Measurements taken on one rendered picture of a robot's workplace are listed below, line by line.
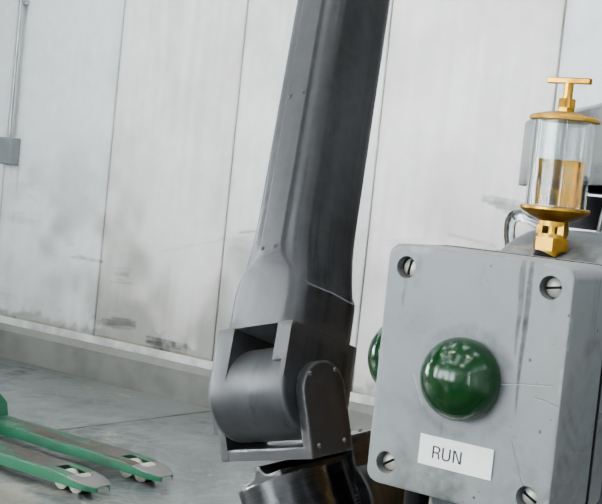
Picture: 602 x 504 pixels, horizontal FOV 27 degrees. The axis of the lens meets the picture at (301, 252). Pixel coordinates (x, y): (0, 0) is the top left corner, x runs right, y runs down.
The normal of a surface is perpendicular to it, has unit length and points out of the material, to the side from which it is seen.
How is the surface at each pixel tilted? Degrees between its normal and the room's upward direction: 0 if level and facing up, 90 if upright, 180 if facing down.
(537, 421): 90
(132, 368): 90
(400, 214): 90
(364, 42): 77
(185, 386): 90
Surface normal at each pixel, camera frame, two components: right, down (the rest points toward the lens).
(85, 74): -0.60, -0.02
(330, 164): 0.66, -0.15
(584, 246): -0.14, -0.92
